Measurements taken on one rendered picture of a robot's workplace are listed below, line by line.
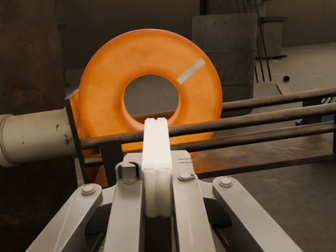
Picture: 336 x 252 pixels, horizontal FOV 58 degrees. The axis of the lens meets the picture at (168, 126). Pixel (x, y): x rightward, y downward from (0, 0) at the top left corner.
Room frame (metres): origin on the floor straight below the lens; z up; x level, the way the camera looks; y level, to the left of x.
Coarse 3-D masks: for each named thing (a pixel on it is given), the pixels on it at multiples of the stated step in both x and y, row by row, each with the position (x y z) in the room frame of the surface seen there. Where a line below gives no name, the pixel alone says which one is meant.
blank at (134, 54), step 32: (128, 32) 0.31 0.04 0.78; (160, 32) 0.31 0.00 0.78; (96, 64) 0.31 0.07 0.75; (128, 64) 0.31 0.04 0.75; (160, 64) 0.31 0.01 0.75; (192, 64) 0.31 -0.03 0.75; (96, 96) 0.31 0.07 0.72; (192, 96) 0.31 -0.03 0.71; (96, 128) 0.31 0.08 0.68; (128, 128) 0.31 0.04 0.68
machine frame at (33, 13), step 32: (0, 0) 0.45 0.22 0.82; (32, 0) 0.48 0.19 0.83; (0, 32) 0.45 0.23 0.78; (32, 32) 0.47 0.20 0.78; (0, 64) 0.44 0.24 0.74; (32, 64) 0.47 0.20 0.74; (0, 96) 0.44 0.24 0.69; (32, 96) 0.46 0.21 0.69; (64, 96) 0.49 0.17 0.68; (64, 160) 0.48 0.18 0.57; (0, 192) 0.42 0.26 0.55; (32, 192) 0.45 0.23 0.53; (64, 192) 0.48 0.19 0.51; (0, 224) 0.41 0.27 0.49; (32, 224) 0.44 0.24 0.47
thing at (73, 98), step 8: (72, 96) 0.30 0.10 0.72; (72, 104) 0.30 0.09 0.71; (72, 112) 0.29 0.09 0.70; (72, 120) 0.29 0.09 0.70; (80, 120) 0.31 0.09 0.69; (72, 128) 0.29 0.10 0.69; (80, 128) 0.30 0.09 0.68; (80, 136) 0.30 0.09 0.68; (88, 136) 0.33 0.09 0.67; (80, 152) 0.29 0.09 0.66; (88, 152) 0.31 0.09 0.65; (96, 152) 0.35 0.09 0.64; (80, 160) 0.29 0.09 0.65; (80, 168) 0.29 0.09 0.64; (88, 168) 0.30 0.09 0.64; (96, 168) 0.33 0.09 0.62; (88, 176) 0.29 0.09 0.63
